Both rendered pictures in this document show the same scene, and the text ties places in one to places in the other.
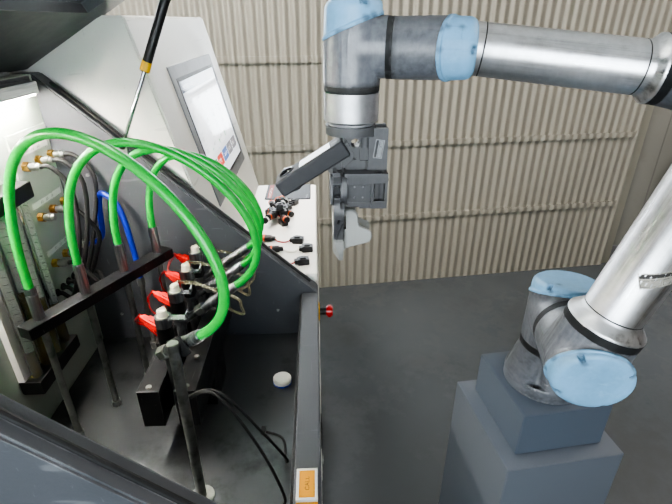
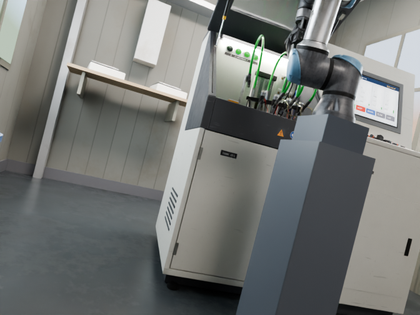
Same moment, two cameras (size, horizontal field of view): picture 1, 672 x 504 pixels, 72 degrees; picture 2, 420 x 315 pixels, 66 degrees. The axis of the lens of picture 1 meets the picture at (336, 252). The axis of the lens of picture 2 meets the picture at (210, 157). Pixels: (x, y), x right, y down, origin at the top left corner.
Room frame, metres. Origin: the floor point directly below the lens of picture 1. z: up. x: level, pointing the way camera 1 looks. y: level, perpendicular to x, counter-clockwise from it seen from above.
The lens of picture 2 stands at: (0.13, -1.50, 0.67)
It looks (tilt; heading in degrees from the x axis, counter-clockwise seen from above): 0 degrees down; 80
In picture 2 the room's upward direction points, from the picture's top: 14 degrees clockwise
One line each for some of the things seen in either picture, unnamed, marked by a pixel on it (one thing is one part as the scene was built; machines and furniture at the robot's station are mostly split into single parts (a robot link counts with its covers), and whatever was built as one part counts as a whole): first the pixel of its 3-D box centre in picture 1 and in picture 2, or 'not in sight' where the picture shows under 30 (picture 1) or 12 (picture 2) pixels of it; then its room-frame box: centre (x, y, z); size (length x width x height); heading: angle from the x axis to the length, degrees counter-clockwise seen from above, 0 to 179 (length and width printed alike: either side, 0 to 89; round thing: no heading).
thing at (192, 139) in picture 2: not in sight; (231, 209); (0.64, 0.32, 0.39); 0.70 x 0.58 x 0.79; 2
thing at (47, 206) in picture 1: (56, 207); (285, 93); (0.87, 0.56, 1.20); 0.13 x 0.03 x 0.31; 2
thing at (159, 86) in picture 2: not in sight; (167, 92); (0.11, 2.07, 1.24); 0.37 x 0.36 x 0.09; 9
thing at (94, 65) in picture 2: not in sight; (105, 72); (-0.55, 1.96, 1.24); 0.38 x 0.36 x 0.09; 9
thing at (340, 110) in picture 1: (351, 108); (304, 17); (0.66, -0.02, 1.43); 0.08 x 0.08 x 0.05
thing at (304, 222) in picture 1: (281, 224); (377, 145); (1.35, 0.17, 0.96); 0.70 x 0.22 x 0.03; 2
